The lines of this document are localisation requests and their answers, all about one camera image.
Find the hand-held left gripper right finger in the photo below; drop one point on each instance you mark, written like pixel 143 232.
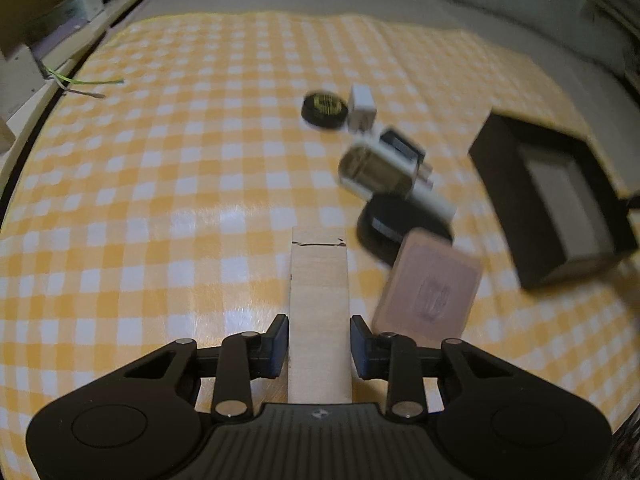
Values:
pixel 360 347

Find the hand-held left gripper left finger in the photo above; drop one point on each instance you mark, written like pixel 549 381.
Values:
pixel 280 347

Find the light wooden block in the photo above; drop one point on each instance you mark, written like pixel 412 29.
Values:
pixel 317 300

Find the pink square box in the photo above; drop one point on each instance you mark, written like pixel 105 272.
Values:
pixel 430 285

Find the large black round disc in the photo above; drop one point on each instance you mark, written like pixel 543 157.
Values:
pixel 380 232

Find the white plastic handheld device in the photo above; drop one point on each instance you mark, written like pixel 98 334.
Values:
pixel 370 170

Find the black cardboard box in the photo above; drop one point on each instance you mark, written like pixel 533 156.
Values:
pixel 500 175

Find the black round tin gold label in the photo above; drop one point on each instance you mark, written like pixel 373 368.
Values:
pixel 324 106

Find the yellow checkered cloth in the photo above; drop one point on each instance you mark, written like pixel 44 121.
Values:
pixel 150 185

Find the small black box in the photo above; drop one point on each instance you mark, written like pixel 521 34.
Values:
pixel 400 141

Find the white charger adapter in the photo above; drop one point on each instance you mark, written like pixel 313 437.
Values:
pixel 361 105

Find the grey bed sheet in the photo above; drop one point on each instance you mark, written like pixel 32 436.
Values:
pixel 300 2

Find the white bedside ledge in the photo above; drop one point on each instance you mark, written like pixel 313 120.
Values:
pixel 60 60

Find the grey quilt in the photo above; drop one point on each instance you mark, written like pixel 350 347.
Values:
pixel 525 5

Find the white box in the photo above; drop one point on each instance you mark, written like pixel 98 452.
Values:
pixel 85 2

